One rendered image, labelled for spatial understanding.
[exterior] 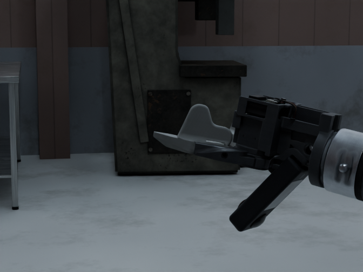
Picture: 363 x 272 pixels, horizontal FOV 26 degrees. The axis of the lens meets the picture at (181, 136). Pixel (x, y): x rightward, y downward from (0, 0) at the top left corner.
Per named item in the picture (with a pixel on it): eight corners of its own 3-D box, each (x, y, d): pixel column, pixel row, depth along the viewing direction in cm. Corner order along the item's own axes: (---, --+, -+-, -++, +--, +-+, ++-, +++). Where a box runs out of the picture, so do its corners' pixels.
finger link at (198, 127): (160, 95, 94) (235, 107, 95) (151, 143, 95) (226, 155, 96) (161, 99, 91) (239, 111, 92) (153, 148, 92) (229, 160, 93)
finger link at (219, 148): (193, 135, 95) (262, 146, 96) (190, 149, 96) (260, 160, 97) (197, 142, 91) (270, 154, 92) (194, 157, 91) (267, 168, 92)
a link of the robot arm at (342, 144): (369, 195, 93) (347, 204, 86) (333, 185, 95) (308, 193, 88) (383, 134, 92) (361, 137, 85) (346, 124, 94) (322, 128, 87)
